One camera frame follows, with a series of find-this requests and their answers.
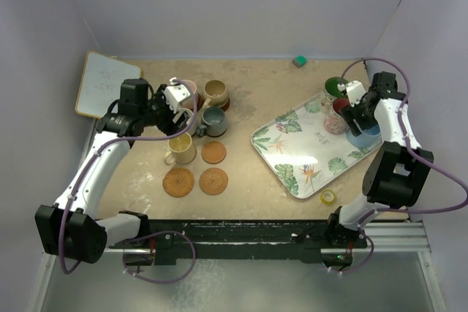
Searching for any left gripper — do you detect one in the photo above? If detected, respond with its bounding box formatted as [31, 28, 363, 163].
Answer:
[139, 85, 188, 138]

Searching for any light blue mug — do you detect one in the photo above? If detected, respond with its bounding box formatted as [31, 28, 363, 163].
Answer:
[346, 125, 381, 148]

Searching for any red patterned mug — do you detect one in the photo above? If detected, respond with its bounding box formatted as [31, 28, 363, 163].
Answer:
[324, 98, 350, 135]

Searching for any green cup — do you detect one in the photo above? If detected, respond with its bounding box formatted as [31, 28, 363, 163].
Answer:
[320, 77, 347, 114]

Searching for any pink mug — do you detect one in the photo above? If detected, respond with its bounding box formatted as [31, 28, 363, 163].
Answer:
[183, 80, 199, 110]

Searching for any white mug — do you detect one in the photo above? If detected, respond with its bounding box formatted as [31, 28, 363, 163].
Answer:
[181, 108, 198, 137]

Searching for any cream mug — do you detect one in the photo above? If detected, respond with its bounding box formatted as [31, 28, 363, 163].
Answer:
[163, 132, 197, 166]

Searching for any grey blue mug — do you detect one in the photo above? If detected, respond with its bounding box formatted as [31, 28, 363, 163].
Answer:
[196, 107, 227, 137]

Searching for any tan ceramic mug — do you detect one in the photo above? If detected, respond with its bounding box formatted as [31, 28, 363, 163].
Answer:
[203, 80, 229, 108]

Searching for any woven rattan coaster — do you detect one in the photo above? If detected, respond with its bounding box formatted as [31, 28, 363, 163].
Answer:
[199, 167, 229, 195]
[162, 167, 195, 198]

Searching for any brown ringed wood coaster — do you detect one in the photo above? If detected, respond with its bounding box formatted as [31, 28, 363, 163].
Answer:
[219, 98, 230, 112]

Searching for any light wood coaster smooth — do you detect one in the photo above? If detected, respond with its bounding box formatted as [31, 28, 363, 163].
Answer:
[201, 141, 227, 164]

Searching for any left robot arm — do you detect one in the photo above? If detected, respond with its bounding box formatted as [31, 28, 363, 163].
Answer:
[34, 77, 195, 274]

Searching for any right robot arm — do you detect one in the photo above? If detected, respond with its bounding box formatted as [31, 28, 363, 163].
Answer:
[325, 72, 434, 247]

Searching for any leaf pattern tray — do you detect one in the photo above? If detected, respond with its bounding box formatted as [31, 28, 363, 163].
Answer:
[251, 94, 382, 199]

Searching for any green eraser block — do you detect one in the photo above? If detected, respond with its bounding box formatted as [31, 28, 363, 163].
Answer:
[292, 56, 307, 68]

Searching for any yellow tape roll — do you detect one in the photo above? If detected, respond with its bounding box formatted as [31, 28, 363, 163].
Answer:
[320, 189, 336, 205]

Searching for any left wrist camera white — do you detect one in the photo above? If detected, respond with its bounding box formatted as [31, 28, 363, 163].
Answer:
[163, 77, 192, 112]

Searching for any small whiteboard wooden frame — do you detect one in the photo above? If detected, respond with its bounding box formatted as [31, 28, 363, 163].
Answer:
[75, 51, 142, 118]

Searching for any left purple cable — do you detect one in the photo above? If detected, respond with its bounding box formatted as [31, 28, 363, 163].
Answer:
[58, 80, 198, 284]

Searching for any purple cable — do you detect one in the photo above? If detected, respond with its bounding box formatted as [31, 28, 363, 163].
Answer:
[58, 80, 198, 284]
[328, 58, 468, 276]

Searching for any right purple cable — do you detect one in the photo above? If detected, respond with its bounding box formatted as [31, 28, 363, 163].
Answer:
[328, 58, 468, 276]

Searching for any aluminium frame rail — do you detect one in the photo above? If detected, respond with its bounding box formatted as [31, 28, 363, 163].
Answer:
[365, 222, 431, 252]

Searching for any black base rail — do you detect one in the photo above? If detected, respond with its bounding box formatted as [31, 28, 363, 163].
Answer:
[111, 219, 368, 265]

